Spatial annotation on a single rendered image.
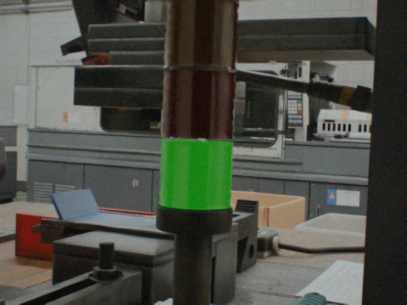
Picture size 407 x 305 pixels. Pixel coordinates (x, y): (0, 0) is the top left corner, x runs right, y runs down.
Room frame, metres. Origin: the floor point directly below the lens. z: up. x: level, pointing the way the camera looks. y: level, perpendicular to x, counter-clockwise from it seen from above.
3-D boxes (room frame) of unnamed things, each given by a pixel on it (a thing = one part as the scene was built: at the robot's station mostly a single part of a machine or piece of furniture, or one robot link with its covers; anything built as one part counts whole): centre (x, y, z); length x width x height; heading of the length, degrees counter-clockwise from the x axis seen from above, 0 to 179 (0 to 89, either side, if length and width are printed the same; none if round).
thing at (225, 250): (0.61, 0.05, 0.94); 0.20 x 0.10 x 0.07; 157
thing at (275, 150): (5.36, -0.30, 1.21); 0.86 x 0.10 x 0.79; 64
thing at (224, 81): (0.33, 0.00, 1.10); 0.04 x 0.04 x 0.03
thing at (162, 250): (0.61, 0.05, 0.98); 0.20 x 0.10 x 0.01; 157
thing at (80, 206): (0.64, 0.07, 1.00); 0.15 x 0.07 x 0.03; 67
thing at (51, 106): (6.23, 0.32, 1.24); 2.95 x 0.98 x 0.90; 64
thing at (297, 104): (5.14, -0.74, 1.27); 0.23 x 0.18 x 0.38; 154
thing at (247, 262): (0.84, -0.05, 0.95); 0.06 x 0.03 x 0.09; 157
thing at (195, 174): (0.33, 0.00, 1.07); 0.04 x 0.04 x 0.03
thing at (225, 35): (0.33, 0.00, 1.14); 0.04 x 0.04 x 0.03
